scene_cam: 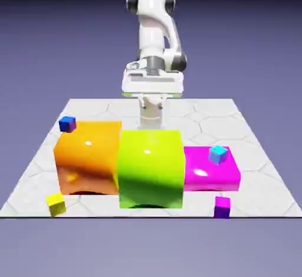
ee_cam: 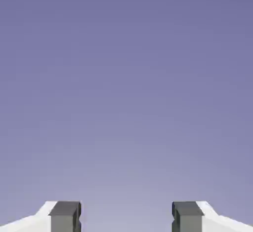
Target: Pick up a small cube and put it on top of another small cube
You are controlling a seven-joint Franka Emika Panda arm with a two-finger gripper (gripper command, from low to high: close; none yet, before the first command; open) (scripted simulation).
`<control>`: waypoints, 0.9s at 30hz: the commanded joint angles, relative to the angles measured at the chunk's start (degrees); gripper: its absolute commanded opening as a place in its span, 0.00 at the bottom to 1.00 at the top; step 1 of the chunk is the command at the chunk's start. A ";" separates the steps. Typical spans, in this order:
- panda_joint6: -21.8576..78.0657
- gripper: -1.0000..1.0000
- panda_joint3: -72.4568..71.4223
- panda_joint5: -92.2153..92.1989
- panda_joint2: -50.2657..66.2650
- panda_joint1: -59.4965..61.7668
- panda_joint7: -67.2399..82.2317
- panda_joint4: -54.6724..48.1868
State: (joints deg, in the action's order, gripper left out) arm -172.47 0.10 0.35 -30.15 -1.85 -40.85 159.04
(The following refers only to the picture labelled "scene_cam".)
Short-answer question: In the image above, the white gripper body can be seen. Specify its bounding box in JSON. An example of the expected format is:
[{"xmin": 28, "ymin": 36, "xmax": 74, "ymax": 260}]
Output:
[{"xmin": 121, "ymin": 68, "xmax": 185, "ymax": 99}]

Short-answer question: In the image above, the small cyan cube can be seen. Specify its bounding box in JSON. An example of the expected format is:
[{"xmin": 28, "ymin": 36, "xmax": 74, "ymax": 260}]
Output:
[{"xmin": 208, "ymin": 145, "xmax": 229, "ymax": 165}]

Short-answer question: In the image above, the small blue cube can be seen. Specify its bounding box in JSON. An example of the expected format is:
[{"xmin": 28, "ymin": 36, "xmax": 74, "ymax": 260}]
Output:
[{"xmin": 58, "ymin": 116, "xmax": 77, "ymax": 133}]

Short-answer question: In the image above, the small purple cube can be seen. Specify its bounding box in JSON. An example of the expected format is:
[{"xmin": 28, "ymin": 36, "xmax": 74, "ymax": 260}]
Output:
[{"xmin": 213, "ymin": 195, "xmax": 231, "ymax": 219}]

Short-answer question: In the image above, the small yellow cube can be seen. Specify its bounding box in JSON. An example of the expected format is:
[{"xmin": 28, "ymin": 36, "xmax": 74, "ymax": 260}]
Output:
[{"xmin": 45, "ymin": 192, "xmax": 67, "ymax": 218}]

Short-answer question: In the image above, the large lime green box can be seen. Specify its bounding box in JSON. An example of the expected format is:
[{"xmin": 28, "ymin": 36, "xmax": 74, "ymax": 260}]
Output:
[{"xmin": 117, "ymin": 129, "xmax": 185, "ymax": 210}]

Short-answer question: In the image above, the large orange box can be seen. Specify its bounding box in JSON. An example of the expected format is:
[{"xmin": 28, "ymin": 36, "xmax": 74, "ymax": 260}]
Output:
[{"xmin": 53, "ymin": 120, "xmax": 123, "ymax": 197}]

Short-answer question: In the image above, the large magenta box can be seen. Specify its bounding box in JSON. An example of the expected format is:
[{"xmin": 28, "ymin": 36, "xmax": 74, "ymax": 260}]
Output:
[{"xmin": 183, "ymin": 145, "xmax": 242, "ymax": 193}]

